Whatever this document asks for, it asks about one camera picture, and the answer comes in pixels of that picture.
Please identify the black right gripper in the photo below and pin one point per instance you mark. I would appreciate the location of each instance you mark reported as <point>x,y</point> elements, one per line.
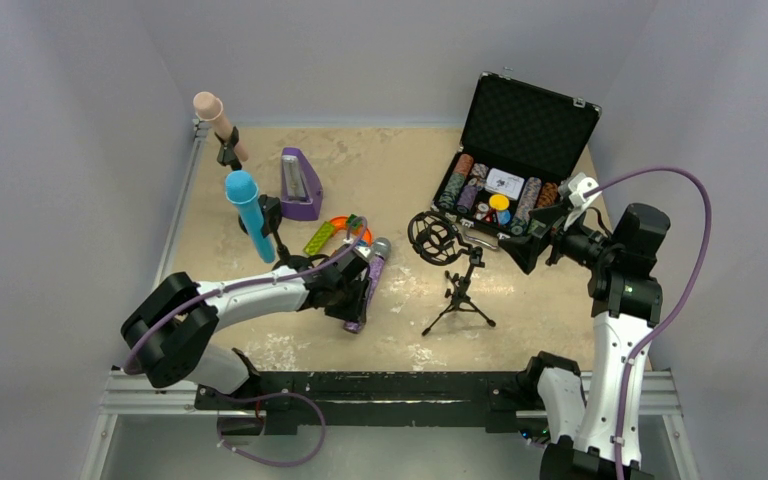
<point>545,234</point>

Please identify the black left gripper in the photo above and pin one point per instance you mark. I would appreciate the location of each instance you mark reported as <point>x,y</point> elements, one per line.
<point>352,291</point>

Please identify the purple glitter microphone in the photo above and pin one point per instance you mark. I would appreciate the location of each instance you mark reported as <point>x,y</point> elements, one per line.
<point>380,250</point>

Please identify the black mic stand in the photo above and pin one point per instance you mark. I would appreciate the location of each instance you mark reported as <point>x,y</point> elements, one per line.
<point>272,214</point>
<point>227,157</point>

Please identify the blue microphone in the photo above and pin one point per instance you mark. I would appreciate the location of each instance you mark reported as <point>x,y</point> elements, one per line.
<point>243,193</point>

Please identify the pink microphone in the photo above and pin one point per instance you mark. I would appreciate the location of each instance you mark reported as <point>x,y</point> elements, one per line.
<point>209,108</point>

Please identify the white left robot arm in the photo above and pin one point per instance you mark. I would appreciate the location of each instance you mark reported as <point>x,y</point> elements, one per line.
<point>169,334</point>

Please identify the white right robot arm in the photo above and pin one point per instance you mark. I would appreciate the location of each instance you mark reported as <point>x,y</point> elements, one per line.
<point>594,428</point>

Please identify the yellow dealer chip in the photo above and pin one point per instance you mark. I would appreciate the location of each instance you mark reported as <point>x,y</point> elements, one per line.
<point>499,202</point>

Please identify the lime long toy brick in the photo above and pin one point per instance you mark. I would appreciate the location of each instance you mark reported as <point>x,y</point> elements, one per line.
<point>322,235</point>

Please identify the white card deck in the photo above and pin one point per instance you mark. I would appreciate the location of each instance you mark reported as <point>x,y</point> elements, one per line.
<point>504,183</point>

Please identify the orange curved track piece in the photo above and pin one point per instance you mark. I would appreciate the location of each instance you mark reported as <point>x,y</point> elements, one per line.
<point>339,222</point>

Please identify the green toy brick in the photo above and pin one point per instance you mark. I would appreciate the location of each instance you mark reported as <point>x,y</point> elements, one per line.
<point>354,223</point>

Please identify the black poker chip case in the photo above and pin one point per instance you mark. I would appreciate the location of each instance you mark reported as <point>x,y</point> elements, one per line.
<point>522,129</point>

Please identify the purple metronome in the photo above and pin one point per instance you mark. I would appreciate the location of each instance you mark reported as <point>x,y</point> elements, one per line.
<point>302,192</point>

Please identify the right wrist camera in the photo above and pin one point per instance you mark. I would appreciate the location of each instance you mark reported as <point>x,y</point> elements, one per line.
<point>577,194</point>

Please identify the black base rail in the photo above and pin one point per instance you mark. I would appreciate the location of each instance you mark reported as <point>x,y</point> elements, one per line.
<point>496,401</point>

